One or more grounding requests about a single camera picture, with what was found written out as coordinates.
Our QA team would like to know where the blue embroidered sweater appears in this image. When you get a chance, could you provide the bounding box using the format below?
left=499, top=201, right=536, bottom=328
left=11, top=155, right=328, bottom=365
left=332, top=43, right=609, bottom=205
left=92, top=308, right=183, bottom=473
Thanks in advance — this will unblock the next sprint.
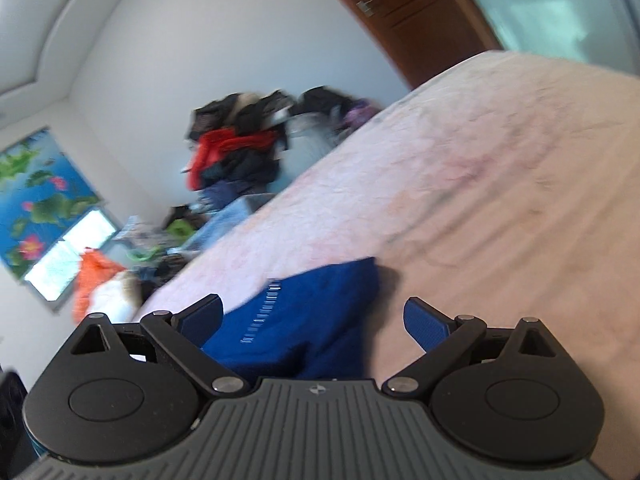
left=202, top=257, right=380, bottom=382

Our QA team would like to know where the pile of dark clothes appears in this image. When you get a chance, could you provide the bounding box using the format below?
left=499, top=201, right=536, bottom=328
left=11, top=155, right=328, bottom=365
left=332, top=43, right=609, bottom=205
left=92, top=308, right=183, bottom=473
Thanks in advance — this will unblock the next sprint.
left=182, top=86, right=381, bottom=209

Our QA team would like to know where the orange plastic bag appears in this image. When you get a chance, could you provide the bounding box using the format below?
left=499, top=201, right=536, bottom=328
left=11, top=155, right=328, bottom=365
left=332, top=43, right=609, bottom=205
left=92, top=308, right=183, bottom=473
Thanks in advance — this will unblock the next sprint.
left=72, top=248, right=126, bottom=324

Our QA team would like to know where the light blue towel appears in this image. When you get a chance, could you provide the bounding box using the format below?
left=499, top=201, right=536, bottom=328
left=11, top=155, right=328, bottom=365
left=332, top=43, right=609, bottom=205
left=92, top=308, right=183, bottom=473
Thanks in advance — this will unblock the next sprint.
left=180, top=193, right=274, bottom=252

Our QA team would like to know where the pink floral bed blanket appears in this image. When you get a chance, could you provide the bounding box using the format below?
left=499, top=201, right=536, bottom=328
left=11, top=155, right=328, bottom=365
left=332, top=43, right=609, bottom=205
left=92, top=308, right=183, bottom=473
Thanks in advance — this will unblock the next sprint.
left=145, top=52, right=639, bottom=479

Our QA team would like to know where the red jacket on pile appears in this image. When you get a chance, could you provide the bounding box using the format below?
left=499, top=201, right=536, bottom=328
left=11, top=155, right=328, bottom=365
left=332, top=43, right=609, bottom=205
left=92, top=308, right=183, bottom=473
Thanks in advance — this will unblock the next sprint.
left=186, top=128, right=278, bottom=191

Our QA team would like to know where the lotus print roller blind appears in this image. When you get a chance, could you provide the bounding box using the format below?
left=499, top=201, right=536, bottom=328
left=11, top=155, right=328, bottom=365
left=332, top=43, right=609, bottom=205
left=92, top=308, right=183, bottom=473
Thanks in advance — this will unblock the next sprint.
left=0, top=128, right=101, bottom=281

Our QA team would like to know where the clear plastic bag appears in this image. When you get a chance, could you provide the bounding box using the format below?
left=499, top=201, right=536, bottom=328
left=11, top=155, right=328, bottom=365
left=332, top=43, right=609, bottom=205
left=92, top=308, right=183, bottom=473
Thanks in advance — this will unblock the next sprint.
left=274, top=113, right=340, bottom=190

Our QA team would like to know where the brown wooden door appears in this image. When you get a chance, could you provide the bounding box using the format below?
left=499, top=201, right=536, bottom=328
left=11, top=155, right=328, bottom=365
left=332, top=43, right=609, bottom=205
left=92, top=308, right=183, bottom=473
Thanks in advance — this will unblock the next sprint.
left=341, top=0, right=502, bottom=88

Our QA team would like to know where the frosted glass wardrobe door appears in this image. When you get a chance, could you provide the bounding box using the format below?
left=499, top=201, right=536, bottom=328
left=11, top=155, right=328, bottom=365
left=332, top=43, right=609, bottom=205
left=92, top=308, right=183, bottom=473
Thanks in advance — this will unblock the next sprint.
left=474, top=0, right=639, bottom=75

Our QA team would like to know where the window with grey frame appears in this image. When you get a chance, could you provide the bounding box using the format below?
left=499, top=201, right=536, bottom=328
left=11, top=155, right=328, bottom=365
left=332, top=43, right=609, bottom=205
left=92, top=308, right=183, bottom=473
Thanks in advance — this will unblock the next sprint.
left=23, top=208, right=118, bottom=312

